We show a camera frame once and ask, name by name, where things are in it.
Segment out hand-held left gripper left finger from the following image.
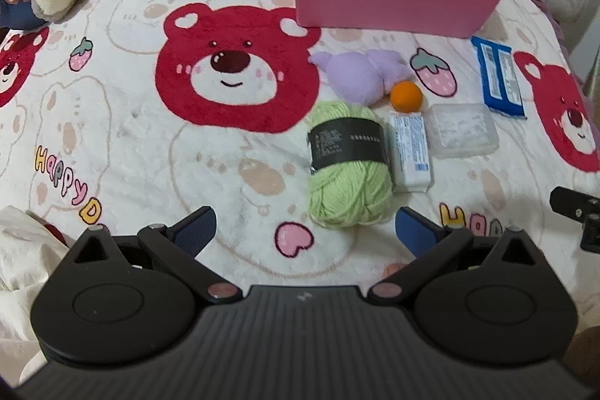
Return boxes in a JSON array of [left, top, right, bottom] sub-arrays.
[[63, 206, 243, 303]]

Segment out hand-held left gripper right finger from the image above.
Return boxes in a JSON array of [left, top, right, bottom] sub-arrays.
[[367, 206, 547, 304]]

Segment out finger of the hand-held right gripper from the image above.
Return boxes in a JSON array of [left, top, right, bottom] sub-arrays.
[[550, 187, 600, 252]]

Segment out green yarn ball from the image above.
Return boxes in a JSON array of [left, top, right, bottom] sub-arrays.
[[307, 100, 397, 228]]

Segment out white tissue packet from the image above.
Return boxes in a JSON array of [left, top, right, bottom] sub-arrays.
[[388, 113, 434, 193]]

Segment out clear plastic case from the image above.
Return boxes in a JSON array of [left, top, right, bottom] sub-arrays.
[[429, 102, 498, 158]]

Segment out orange ball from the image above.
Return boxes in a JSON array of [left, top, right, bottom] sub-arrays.
[[390, 81, 425, 115]]

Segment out blue snack packet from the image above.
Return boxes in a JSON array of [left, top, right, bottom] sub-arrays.
[[471, 36, 528, 120]]

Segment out purple plush toy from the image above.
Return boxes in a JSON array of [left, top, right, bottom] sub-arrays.
[[308, 49, 416, 106]]

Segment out bear printed blanket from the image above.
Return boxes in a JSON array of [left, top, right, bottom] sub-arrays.
[[0, 0, 600, 335]]

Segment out cream cloth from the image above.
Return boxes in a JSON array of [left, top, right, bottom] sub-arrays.
[[0, 205, 90, 387]]

